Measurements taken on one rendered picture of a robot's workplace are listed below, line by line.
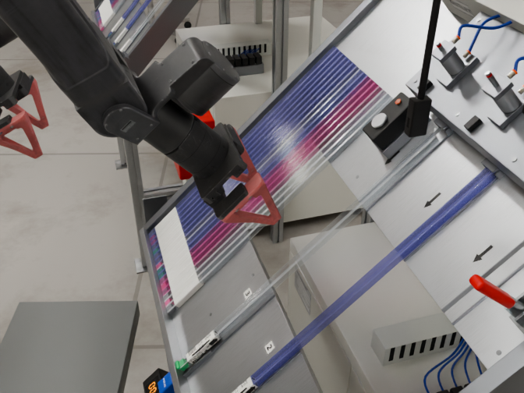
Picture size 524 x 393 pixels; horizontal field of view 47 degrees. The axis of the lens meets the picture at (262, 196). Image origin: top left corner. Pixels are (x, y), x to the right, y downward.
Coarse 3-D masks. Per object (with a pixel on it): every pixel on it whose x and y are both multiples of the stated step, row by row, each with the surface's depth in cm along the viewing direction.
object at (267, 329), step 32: (256, 256) 94; (224, 288) 95; (256, 288) 90; (192, 320) 96; (256, 320) 86; (288, 320) 83; (224, 352) 88; (256, 352) 83; (192, 384) 89; (224, 384) 84; (288, 384) 76
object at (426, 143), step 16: (432, 144) 80; (400, 160) 82; (416, 160) 81; (384, 176) 82; (368, 192) 82; (352, 208) 83; (336, 224) 83; (320, 240) 84; (304, 256) 85; (288, 272) 85; (272, 288) 86; (256, 304) 87; (224, 320) 89
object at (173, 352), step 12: (144, 228) 118; (144, 240) 115; (144, 252) 113; (156, 276) 107; (156, 288) 104; (156, 300) 102; (168, 324) 98; (168, 336) 95; (168, 348) 93; (168, 360) 92; (180, 372) 90; (180, 384) 88
